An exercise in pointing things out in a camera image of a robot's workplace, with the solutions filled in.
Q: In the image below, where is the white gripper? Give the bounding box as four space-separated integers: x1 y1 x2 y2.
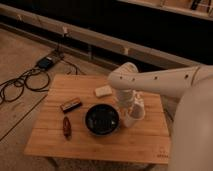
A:
115 90 135 108

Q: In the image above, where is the white ceramic cup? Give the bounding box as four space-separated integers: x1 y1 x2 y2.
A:
123 98 145 128

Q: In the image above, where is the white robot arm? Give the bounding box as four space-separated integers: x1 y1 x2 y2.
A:
108 62 213 171

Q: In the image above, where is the dark ceramic bowl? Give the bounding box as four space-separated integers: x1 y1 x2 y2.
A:
85 104 119 136

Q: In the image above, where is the white rectangular sponge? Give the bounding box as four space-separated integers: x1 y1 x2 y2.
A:
95 85 112 97

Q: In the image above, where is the dark rectangular bar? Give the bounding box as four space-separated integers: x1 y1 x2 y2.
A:
60 98 82 113

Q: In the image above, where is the wooden table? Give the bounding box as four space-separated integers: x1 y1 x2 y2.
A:
25 75 170 164

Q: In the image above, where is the red brown oblong object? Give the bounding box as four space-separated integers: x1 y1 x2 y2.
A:
63 117 71 139

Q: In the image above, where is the black power adapter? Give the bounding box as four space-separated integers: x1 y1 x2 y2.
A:
36 57 55 70

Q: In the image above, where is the black coiled cable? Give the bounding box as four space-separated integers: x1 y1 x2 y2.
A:
0 67 52 105

